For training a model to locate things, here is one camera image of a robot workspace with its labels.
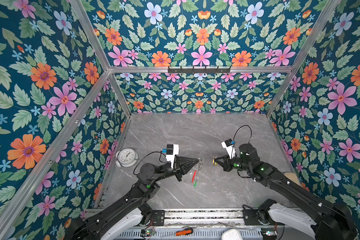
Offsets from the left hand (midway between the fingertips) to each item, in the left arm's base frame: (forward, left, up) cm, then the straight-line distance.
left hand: (198, 162), depth 56 cm
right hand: (+9, -10, -18) cm, 23 cm away
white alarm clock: (+21, +42, -32) cm, 57 cm away
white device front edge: (-22, -14, -31) cm, 40 cm away
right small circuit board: (-23, -33, -35) cm, 53 cm away
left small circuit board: (-18, +26, -35) cm, 47 cm away
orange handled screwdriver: (-20, +7, -32) cm, 38 cm away
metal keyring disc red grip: (-2, +1, -8) cm, 8 cm away
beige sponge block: (+2, -57, -33) cm, 66 cm away
